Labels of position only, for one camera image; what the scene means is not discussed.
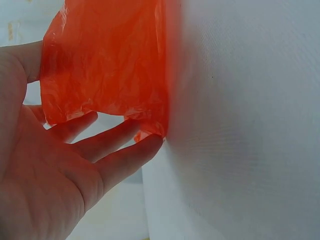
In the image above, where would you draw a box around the person's left hand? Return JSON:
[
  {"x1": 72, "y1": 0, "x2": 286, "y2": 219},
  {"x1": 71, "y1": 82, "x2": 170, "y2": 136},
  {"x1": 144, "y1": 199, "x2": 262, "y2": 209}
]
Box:
[{"x1": 0, "y1": 40, "x2": 165, "y2": 240}]

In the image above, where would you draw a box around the orange plastic bag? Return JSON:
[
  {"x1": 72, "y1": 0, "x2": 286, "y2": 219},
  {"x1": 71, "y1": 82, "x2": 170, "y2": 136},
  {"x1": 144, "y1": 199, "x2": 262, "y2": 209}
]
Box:
[{"x1": 39, "y1": 0, "x2": 174, "y2": 144}]

